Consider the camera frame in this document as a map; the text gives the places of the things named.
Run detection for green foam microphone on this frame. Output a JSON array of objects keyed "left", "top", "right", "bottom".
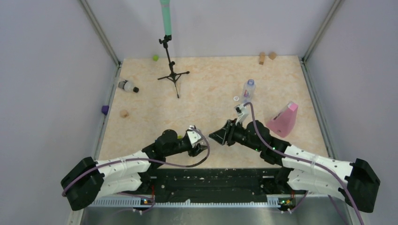
[{"left": 160, "top": 0, "right": 172, "bottom": 36}]

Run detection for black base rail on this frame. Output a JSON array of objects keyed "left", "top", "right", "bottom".
[{"left": 131, "top": 168, "right": 305, "bottom": 204}]

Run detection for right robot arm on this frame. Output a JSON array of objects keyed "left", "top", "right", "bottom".
[{"left": 209, "top": 120, "right": 381, "bottom": 213}]

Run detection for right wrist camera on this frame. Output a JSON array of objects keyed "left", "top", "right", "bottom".
[{"left": 234, "top": 104, "right": 249, "bottom": 124}]

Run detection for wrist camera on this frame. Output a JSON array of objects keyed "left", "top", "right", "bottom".
[
  {"left": 186, "top": 125, "right": 203, "bottom": 148},
  {"left": 234, "top": 104, "right": 249, "bottom": 124}
]

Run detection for purple block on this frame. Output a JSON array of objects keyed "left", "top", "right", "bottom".
[{"left": 101, "top": 105, "right": 109, "bottom": 115}]

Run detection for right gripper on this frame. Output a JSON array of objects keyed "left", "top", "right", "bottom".
[{"left": 209, "top": 118, "right": 262, "bottom": 152}]

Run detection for tall wooden block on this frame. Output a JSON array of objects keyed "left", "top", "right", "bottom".
[{"left": 259, "top": 52, "right": 266, "bottom": 65}]

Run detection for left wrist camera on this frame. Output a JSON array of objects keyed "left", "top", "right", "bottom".
[{"left": 186, "top": 125, "right": 203, "bottom": 148}]

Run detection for clear plastic bottle white cap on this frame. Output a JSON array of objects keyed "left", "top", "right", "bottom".
[{"left": 240, "top": 79, "right": 256, "bottom": 104}]

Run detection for small wooden cube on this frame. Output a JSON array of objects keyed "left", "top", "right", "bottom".
[{"left": 268, "top": 52, "right": 277, "bottom": 60}]

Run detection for wooden cube with cross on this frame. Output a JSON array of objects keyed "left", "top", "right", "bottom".
[{"left": 119, "top": 110, "right": 130, "bottom": 118}]

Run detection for small clear bottle black cap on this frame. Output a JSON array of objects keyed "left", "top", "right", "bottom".
[{"left": 118, "top": 80, "right": 139, "bottom": 93}]

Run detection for black tripod stand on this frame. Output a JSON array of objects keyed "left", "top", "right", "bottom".
[{"left": 157, "top": 35, "right": 190, "bottom": 98}]

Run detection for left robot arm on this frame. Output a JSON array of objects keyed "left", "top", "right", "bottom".
[{"left": 61, "top": 126, "right": 210, "bottom": 211}]

